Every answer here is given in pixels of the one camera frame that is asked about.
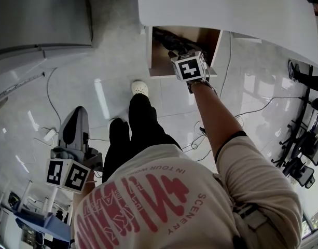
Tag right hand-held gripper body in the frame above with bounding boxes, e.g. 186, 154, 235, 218
168, 49, 210, 83

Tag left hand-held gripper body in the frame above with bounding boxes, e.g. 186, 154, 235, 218
45, 146, 104, 194

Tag white drawer with brown inside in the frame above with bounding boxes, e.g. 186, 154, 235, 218
147, 26, 224, 79

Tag black object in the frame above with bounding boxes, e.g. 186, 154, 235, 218
153, 29, 201, 58

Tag person's right forearm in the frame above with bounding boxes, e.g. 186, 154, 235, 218
188, 80, 246, 163

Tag white desk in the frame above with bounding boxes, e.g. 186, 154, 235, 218
136, 0, 318, 66

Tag white power adapter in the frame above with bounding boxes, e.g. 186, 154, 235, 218
43, 128, 58, 142

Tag blue table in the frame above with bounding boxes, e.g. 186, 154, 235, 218
12, 207, 73, 243

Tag person's black trousers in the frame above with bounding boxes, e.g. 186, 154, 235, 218
103, 94, 183, 184

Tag person's cream printed t-shirt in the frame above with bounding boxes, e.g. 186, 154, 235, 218
70, 131, 303, 249

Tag black office chair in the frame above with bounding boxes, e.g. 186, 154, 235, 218
280, 118, 318, 165
272, 157, 316, 189

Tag person's wrist bracelet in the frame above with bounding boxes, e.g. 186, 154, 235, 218
187, 79, 218, 94

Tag black floor cable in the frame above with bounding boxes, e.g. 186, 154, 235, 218
233, 94, 309, 119

